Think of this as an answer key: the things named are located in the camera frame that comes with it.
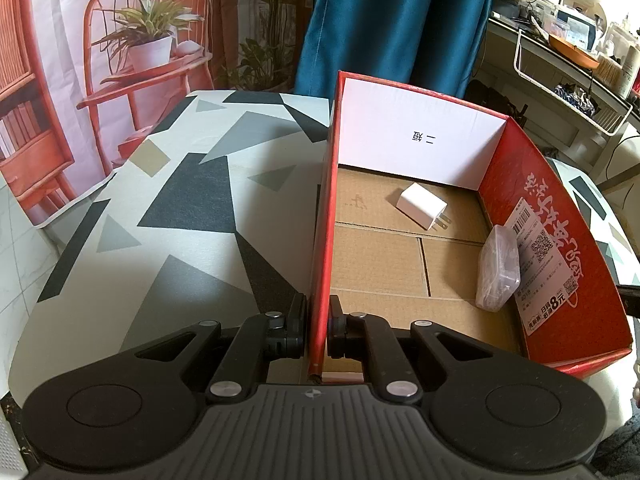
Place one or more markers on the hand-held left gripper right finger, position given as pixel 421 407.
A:
pixel 337 332

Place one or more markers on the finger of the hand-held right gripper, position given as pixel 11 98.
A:
pixel 632 300

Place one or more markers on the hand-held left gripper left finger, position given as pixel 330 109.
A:
pixel 293 332

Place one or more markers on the red cardboard box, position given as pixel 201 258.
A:
pixel 550 200

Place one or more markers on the geometric patterned tablecloth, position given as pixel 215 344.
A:
pixel 200 260

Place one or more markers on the clear plastic case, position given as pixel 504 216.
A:
pixel 495 270

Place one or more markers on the white charger plug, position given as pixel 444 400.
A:
pixel 417 202

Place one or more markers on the blue patterned cloth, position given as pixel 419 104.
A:
pixel 575 97

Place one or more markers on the orange bowl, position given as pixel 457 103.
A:
pixel 572 52

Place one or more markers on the blue curtain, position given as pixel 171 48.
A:
pixel 390 20

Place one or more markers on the wall poster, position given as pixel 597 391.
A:
pixel 60 60

